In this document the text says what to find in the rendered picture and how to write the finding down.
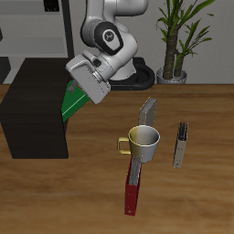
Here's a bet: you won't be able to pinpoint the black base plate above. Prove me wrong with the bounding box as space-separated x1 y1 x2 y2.
108 57 156 91

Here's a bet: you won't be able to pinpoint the dark brown desk caddy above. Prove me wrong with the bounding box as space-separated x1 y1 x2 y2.
0 57 76 160

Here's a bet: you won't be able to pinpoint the yellow and white mug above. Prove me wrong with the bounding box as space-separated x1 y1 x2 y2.
116 124 162 165

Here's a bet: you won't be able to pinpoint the wide grey book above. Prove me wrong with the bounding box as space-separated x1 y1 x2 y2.
138 96 158 128

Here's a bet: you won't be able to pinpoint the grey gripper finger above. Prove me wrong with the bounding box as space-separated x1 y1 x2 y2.
69 80 78 93

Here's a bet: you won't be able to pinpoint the green book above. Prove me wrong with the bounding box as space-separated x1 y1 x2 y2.
61 79 90 123

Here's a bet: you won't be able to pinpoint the black items on shelf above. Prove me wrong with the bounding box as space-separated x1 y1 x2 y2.
43 0 60 13

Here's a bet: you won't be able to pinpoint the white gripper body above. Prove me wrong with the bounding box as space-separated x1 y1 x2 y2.
65 55 112 105

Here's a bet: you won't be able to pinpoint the pot plant in white pot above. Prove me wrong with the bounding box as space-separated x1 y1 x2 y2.
154 0 217 86

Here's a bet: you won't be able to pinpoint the red book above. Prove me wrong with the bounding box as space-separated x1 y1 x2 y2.
123 154 144 217

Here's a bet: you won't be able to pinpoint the narrow grey book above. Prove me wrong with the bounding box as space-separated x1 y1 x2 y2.
172 121 189 169

